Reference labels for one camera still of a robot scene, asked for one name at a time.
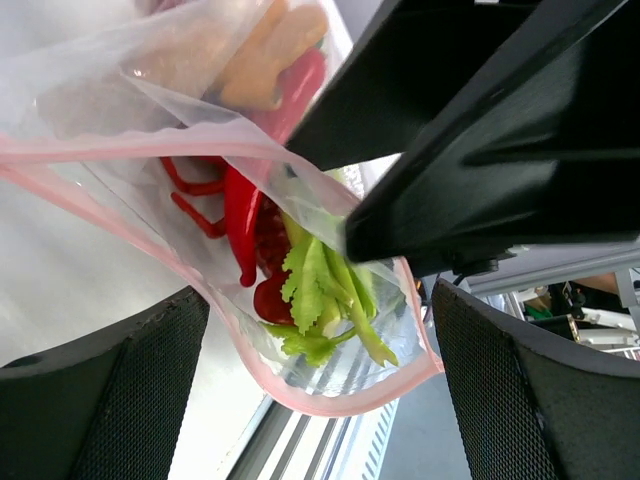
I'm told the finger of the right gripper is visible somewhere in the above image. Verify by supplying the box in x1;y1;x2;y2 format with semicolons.
344;1;639;276
286;1;537;171

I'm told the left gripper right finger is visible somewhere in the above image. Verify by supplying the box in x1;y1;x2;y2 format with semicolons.
432;280;639;479

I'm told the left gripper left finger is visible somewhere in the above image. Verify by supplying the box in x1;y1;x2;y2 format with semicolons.
1;287;210;479

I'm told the yellow toy food piece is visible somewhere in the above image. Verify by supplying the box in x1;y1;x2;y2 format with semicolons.
216;1;329;111

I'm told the green white toy celery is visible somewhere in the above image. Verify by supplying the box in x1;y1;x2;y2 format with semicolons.
253;196;399;367

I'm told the clear zip top bag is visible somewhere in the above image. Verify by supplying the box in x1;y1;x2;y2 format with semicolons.
0;0;446;419

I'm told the aluminium mounting rail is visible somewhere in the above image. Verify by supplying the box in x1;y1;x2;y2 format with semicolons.
227;402;355;480

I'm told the white slotted cable duct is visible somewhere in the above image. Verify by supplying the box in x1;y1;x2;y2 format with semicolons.
327;400;399;480

